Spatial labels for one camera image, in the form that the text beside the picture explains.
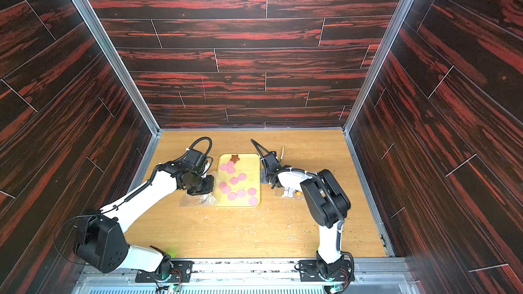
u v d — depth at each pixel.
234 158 1.05
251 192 0.96
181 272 0.73
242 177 1.01
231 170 1.04
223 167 1.01
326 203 0.51
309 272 0.73
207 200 0.82
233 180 0.99
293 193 0.93
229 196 0.94
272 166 0.78
